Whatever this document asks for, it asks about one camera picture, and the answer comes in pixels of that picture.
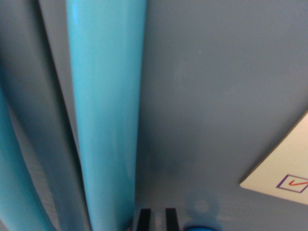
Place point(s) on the grey toy fridge dispenser door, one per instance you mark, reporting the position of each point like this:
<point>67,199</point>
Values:
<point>29,72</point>

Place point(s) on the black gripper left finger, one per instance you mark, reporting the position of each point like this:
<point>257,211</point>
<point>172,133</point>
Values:
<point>144,220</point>

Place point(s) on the grey toy fridge door with logo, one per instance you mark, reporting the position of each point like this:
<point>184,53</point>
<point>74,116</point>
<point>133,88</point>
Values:
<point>204,96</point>

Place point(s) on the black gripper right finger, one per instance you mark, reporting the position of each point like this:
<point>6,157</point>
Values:
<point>172,220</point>

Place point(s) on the small blue clip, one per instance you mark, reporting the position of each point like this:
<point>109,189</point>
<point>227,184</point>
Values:
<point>199,228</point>

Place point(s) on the cream grocery checklist card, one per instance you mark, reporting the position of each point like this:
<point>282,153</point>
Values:
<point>284,168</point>

